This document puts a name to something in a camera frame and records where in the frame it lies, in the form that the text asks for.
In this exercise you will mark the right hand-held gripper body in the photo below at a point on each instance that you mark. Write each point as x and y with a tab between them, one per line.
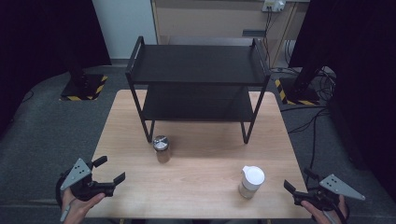
337	186

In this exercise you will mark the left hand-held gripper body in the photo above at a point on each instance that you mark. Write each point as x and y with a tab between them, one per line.
76	174

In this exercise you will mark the glass spice jar metal lid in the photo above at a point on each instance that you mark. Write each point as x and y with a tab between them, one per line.
162	152

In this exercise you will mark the black two-tier metal rack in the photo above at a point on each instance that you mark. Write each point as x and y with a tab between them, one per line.
199	63

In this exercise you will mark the person's right hand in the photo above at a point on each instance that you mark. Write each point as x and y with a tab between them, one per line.
327	217

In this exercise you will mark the person's left hand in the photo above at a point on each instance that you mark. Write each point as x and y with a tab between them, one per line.
76	210

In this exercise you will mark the black stand base striped tape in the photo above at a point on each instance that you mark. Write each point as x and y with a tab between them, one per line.
299	90
82	87

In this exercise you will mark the black curtain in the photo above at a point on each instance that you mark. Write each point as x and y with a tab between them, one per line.
358	62
46	37

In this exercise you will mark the white power strip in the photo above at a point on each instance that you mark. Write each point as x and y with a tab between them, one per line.
274	5

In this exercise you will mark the light wooden cabinet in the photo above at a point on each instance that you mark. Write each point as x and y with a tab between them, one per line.
202	18

